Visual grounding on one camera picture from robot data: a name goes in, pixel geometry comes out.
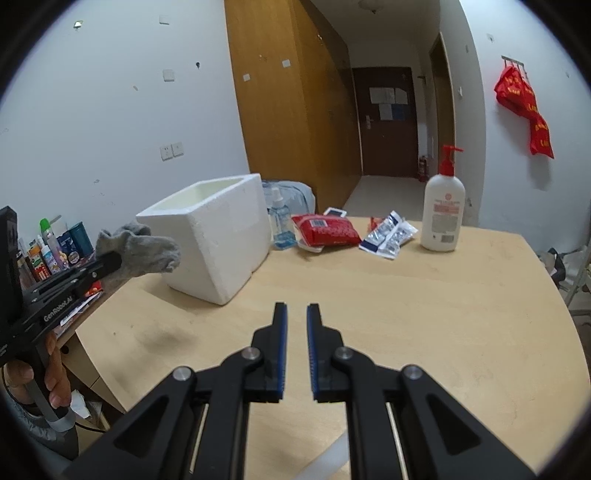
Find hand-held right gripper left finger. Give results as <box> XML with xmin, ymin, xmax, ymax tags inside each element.
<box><xmin>65</xmin><ymin>302</ymin><xmax>289</xmax><ymax>480</ymax></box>

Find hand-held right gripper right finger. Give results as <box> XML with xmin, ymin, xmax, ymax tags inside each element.
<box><xmin>307</xmin><ymin>302</ymin><xmax>539</xmax><ymax>480</ymax></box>

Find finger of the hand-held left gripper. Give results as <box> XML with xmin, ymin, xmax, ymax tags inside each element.
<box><xmin>28</xmin><ymin>251</ymin><xmax>123</xmax><ymax>294</ymax></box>
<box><xmin>32</xmin><ymin>263</ymin><xmax>123</xmax><ymax>308</ymax></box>

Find dark grey sock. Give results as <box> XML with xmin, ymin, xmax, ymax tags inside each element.
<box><xmin>95</xmin><ymin>222</ymin><xmax>183</xmax><ymax>280</ymax></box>

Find white foam box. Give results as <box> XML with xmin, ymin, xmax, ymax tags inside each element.
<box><xmin>136</xmin><ymin>174</ymin><xmax>272</xmax><ymax>305</ymax></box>

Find person's left forearm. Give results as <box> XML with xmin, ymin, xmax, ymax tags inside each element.
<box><xmin>0</xmin><ymin>392</ymin><xmax>79</xmax><ymax>460</ymax></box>

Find person's left hand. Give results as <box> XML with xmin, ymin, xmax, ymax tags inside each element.
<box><xmin>4</xmin><ymin>330</ymin><xmax>72</xmax><ymax>409</ymax></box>

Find orange printed box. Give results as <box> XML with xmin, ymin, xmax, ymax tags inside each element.
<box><xmin>27</xmin><ymin>241</ymin><xmax>49</xmax><ymax>281</ymax></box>

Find red white printed box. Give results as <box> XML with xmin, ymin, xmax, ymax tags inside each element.
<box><xmin>58</xmin><ymin>281</ymin><xmax>105</xmax><ymax>330</ymax></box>

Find white printed bottle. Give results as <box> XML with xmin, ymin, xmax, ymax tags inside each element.
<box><xmin>41</xmin><ymin>244</ymin><xmax>63</xmax><ymax>274</ymax></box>

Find green cap spray bottle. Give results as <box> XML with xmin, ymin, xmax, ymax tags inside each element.
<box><xmin>39</xmin><ymin>218</ymin><xmax>60</xmax><ymax>252</ymax></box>

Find small clear sanitizer bottle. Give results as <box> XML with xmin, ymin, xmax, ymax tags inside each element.
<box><xmin>268</xmin><ymin>187</ymin><xmax>297</xmax><ymax>250</ymax></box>

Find red tissue packet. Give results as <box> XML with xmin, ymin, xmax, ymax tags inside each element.
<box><xmin>291</xmin><ymin>213</ymin><xmax>362</xmax><ymax>253</ymax></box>

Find clear foil wrapper packets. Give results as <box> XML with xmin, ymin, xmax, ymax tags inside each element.
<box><xmin>359</xmin><ymin>210</ymin><xmax>419</xmax><ymax>260</ymax></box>

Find pale blue plastic bag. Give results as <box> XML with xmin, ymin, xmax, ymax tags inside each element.
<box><xmin>262</xmin><ymin>179</ymin><xmax>317</xmax><ymax>217</ymax></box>

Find white red pump lotion bottle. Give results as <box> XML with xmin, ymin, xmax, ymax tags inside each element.
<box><xmin>420</xmin><ymin>145</ymin><xmax>466</xmax><ymax>252</ymax></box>

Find wooden wardrobe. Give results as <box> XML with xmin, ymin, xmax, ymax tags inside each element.
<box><xmin>225</xmin><ymin>0</ymin><xmax>363</xmax><ymax>220</ymax></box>

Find dark brown door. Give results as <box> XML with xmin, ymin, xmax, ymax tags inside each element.
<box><xmin>352</xmin><ymin>67</ymin><xmax>417</xmax><ymax>177</ymax></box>

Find black plastic bag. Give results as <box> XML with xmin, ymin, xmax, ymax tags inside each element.
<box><xmin>538</xmin><ymin>248</ymin><xmax>571</xmax><ymax>291</ymax></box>

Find wooden side door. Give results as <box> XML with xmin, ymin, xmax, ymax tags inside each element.
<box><xmin>429</xmin><ymin>32</ymin><xmax>456</xmax><ymax>178</ymax></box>

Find red hanging bag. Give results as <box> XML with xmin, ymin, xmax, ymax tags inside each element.
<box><xmin>494</xmin><ymin>65</ymin><xmax>555</xmax><ymax>159</ymax></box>

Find grey metal bunk bed frame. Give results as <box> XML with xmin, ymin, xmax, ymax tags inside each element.
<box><xmin>566</xmin><ymin>244</ymin><xmax>591</xmax><ymax>319</ymax></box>

